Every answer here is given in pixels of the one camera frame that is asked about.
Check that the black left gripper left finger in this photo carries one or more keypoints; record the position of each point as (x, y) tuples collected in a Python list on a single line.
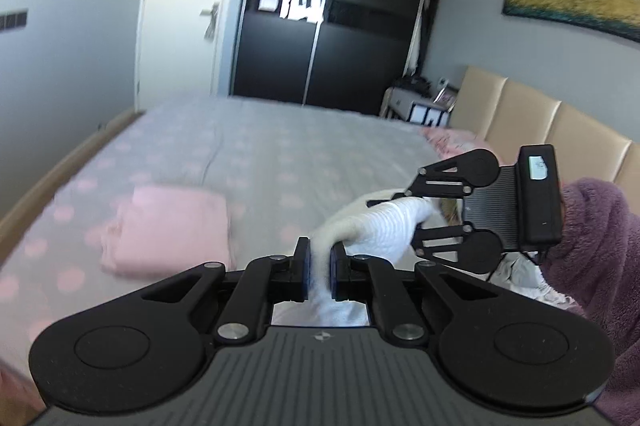
[(290, 275)]

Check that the white room door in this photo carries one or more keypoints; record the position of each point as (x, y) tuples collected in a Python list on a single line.
[(177, 49)]

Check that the black sliding wardrobe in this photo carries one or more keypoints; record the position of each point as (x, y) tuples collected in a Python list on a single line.
[(337, 54)]

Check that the white crumpled cloth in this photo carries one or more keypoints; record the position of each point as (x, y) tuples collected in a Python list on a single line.
[(523, 277)]

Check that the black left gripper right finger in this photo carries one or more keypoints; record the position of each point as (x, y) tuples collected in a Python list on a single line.
[(348, 276)]

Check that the pink floral bedding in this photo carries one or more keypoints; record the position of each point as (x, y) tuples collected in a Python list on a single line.
[(452, 142)]

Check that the purple fleece sleeve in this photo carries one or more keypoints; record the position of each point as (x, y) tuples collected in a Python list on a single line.
[(597, 264)]

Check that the black camera box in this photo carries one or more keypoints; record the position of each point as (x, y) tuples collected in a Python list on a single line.
[(538, 198)]

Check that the wooden bed frame edge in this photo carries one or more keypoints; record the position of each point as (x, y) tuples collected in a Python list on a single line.
[(25, 212)]

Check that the folded pink garment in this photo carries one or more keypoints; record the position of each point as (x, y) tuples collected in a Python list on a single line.
[(162, 230)]

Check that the white bedside table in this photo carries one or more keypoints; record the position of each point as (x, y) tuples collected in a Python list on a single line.
[(411, 99)]

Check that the grey pink-dotted bedspread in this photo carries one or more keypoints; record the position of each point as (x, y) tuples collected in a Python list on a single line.
[(283, 169)]

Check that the white muslin garment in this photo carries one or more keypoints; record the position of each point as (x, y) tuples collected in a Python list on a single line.
[(384, 230)]

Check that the beige padded headboard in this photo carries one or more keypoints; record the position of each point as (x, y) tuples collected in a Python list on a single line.
[(506, 114)]

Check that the wall switch panel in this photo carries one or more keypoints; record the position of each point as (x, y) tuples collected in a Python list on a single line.
[(13, 20)]

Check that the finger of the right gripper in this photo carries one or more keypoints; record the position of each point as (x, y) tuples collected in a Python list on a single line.
[(460, 247), (458, 177)]

